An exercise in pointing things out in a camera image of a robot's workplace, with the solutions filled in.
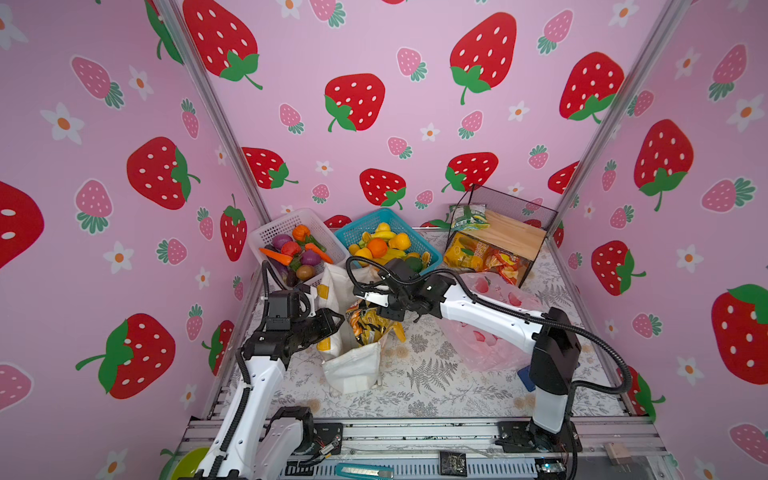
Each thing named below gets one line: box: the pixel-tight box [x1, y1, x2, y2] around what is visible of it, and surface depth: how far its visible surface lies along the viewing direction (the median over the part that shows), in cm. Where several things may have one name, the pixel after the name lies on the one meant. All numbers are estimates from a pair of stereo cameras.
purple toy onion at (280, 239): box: [272, 234, 293, 251], surface depth 113 cm
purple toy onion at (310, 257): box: [301, 249, 321, 266], surface depth 106 cm
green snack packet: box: [449, 204, 490, 232], surface depth 99 cm
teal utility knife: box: [335, 462, 395, 479], surface depth 71 cm
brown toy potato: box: [296, 264, 315, 281], surface depth 101 cm
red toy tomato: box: [281, 241, 302, 257], surface depth 109 cm
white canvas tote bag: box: [316, 264, 382, 395], surface depth 75 cm
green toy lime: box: [406, 257, 423, 273], surface depth 103 cm
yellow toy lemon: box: [389, 233, 411, 251], surface depth 109 cm
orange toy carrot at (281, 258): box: [258, 248, 293, 266], surface depth 107 cm
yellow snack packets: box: [443, 232, 529, 285], surface depth 103 cm
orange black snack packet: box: [346, 299, 406, 346], surface depth 81 cm
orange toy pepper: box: [292, 224, 310, 241], surface depth 117 cm
